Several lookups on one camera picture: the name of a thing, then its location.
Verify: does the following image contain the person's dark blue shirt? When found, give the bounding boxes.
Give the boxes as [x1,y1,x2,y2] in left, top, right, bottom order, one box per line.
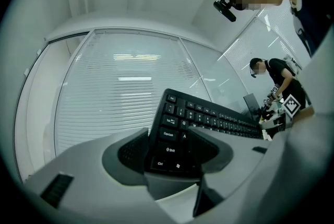
[289,0,334,58]

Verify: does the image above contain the wide white window blinds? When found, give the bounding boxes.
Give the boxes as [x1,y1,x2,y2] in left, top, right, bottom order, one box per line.
[54,31,212,157]

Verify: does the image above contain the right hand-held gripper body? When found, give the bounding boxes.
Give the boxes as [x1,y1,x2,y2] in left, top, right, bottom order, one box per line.
[260,94,303,131]

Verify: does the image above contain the black head camera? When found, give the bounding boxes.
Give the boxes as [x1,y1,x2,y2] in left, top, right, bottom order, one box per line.
[213,0,237,22]

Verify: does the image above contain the black monitor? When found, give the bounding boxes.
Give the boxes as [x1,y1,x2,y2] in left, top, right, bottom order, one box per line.
[243,93,262,121]

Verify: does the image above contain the narrow white window blinds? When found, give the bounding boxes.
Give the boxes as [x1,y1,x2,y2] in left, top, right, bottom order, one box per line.
[223,7,312,80]

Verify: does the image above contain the black keyboard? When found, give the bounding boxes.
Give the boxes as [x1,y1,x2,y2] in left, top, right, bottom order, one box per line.
[145,88,265,175]

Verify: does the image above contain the person's right forearm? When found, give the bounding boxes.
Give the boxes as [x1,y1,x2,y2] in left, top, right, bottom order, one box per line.
[299,105,316,121]

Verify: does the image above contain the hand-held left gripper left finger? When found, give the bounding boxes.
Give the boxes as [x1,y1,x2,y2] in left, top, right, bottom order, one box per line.
[25,127,183,224]

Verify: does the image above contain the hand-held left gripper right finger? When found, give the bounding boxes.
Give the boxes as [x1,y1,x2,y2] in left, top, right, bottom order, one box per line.
[187,126,295,224]

